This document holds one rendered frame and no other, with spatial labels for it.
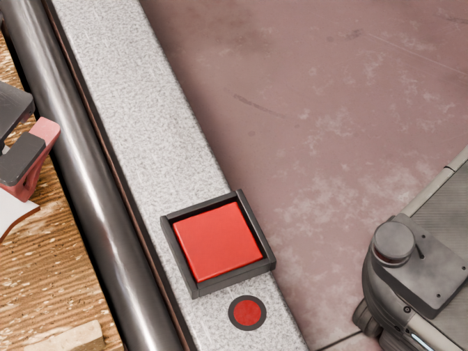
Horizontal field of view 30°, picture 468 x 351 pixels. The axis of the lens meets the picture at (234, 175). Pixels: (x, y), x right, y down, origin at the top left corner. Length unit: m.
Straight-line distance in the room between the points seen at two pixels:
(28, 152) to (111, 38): 0.24
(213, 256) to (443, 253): 0.83
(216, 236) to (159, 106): 0.16
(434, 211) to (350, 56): 0.61
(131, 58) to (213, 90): 1.14
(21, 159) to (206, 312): 0.19
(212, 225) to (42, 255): 0.14
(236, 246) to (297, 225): 1.08
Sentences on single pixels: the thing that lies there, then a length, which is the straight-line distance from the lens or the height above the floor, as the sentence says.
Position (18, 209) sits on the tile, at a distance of 0.75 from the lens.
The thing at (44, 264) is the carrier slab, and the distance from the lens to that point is 0.73.
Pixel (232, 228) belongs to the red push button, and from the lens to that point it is 0.74.
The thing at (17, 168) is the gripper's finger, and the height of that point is 1.02.
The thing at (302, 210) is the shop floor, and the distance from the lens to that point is 1.83.
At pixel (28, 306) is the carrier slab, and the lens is 0.72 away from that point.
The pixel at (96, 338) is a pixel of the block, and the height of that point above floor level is 0.96.
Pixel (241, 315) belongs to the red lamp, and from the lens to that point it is 0.72.
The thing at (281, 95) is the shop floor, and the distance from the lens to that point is 2.00.
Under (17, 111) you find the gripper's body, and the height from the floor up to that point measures 1.04.
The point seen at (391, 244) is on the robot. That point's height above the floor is 0.32.
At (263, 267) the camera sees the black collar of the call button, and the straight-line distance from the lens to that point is 0.73.
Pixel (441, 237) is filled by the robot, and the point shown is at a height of 0.24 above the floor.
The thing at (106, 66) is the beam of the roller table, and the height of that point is 0.92.
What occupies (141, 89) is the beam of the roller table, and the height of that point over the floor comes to 0.92.
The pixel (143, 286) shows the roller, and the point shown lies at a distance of 0.73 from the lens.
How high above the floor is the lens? 1.58
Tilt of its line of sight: 58 degrees down
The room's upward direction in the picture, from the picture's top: 3 degrees clockwise
